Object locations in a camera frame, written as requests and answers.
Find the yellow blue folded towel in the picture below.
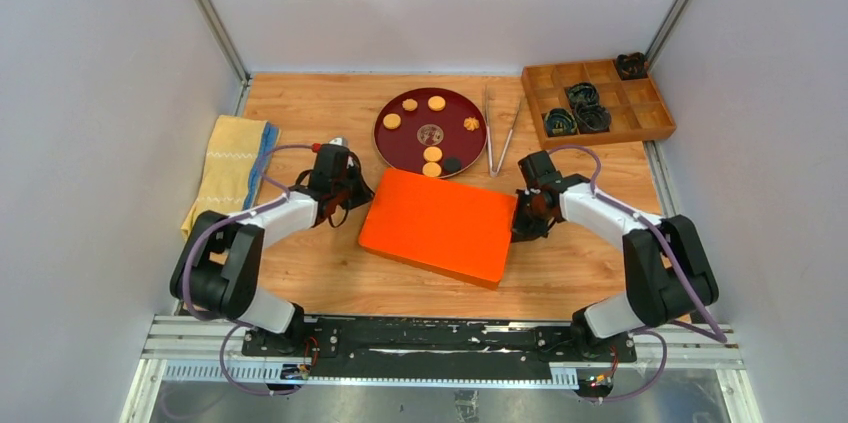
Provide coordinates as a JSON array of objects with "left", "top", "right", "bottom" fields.
[{"left": 181, "top": 115, "right": 279, "bottom": 238}]

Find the dark patterned rolled item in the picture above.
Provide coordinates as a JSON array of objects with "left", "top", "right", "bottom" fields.
[
  {"left": 543, "top": 108, "right": 578, "bottom": 138},
  {"left": 574, "top": 104, "right": 612, "bottom": 134},
  {"left": 614, "top": 52, "right": 648, "bottom": 81},
  {"left": 565, "top": 82, "right": 600, "bottom": 109}
]

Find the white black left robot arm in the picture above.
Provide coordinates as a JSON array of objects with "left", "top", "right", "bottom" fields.
[{"left": 169, "top": 137, "right": 374, "bottom": 356}]

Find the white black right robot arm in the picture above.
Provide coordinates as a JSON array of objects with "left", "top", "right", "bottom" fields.
[{"left": 511, "top": 151, "right": 726, "bottom": 361}]

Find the black sandwich cookie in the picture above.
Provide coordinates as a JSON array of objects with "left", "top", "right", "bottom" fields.
[{"left": 442, "top": 157, "right": 463, "bottom": 175}]

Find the orange box lid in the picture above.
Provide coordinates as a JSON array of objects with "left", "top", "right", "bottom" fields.
[{"left": 358, "top": 169, "right": 517, "bottom": 290}]

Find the dark red round plate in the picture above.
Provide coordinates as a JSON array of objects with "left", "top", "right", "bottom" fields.
[{"left": 372, "top": 87, "right": 487, "bottom": 178}]

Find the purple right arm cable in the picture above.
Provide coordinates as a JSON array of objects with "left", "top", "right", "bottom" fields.
[{"left": 548, "top": 144, "right": 729, "bottom": 405}]

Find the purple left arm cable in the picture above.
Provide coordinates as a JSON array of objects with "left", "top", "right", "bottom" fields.
[{"left": 180, "top": 143, "right": 326, "bottom": 398}]

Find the swirl butter cookie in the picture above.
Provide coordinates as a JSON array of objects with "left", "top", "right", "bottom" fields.
[
  {"left": 401, "top": 98, "right": 418, "bottom": 112},
  {"left": 463, "top": 117, "right": 480, "bottom": 132}
]

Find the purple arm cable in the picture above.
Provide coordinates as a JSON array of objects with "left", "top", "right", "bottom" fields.
[
  {"left": 180, "top": 143, "right": 326, "bottom": 398},
  {"left": 548, "top": 144, "right": 729, "bottom": 405}
]

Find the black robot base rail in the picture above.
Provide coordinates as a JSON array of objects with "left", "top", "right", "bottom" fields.
[{"left": 142, "top": 315, "right": 744, "bottom": 398}]

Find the metal tongs white handle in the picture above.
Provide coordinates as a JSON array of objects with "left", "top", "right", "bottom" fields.
[{"left": 482, "top": 84, "right": 526, "bottom": 178}]

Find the wooden compartment tray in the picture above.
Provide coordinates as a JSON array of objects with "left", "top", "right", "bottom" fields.
[{"left": 521, "top": 59, "right": 677, "bottom": 149}]

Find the round yellow biscuit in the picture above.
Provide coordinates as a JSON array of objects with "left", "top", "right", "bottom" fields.
[
  {"left": 423, "top": 146, "right": 443, "bottom": 163},
  {"left": 422, "top": 161, "right": 442, "bottom": 178},
  {"left": 382, "top": 113, "right": 402, "bottom": 130},
  {"left": 427, "top": 95, "right": 446, "bottom": 112}
]

